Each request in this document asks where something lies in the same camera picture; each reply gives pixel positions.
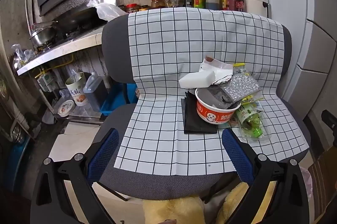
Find white refrigerator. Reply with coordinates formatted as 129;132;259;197
254;0;337;135

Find white kitchen counter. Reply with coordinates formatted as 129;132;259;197
17;26;106;76

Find yellow green small packet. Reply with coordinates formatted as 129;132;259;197
233;63;250;77

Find green plastic bottle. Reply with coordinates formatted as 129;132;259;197
235;104;265;139

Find clear plastic packaging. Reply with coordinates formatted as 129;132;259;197
232;96;271;144

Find white foam block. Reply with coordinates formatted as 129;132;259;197
178;70;217;89

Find crumpled clear plastic bags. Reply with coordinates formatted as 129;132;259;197
11;43;35;69

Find silver bubble wrap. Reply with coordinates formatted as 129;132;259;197
220;74;262;103

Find brown cardboard box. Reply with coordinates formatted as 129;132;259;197
308;145;337;217

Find black wok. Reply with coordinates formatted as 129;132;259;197
56;6;106;27

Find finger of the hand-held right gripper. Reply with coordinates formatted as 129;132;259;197
321;109;337;140

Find white checked cloth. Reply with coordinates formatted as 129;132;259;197
113;7;310;177

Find white plastic wrapper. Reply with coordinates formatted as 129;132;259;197
199;56;235;85

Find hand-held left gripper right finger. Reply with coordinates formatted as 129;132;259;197
222;128;310;224

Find yellow gas pipe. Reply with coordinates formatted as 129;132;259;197
34;53;76;75

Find grey foil sheet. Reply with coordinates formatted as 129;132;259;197
207;87;239;110

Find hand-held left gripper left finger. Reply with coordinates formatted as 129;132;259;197
30;128;120;224

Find red instant noodle bowl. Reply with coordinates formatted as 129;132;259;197
195;87;241;125

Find dark liquid plastic jug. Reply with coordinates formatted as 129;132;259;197
83;72;108;112

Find round printed lid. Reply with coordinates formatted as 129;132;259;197
56;100;76;118

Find red box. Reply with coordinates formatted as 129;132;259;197
228;0;247;12

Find pink plastic bag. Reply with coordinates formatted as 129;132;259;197
300;167;313;204

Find black flat packet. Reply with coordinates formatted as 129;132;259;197
181;92;218;134

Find white plastic bag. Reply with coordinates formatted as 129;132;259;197
88;0;129;21

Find blue barrel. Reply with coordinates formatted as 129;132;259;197
5;134;32;193

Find grey office chair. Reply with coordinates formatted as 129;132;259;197
91;8;310;201

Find blue plastic crate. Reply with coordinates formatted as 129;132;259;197
100;83;138;116

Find yellow plush toy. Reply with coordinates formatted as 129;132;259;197
142;182;254;224

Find steel cooking pot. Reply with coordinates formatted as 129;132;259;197
29;21;59;46

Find cream tin can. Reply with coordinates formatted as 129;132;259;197
65;72;89;108

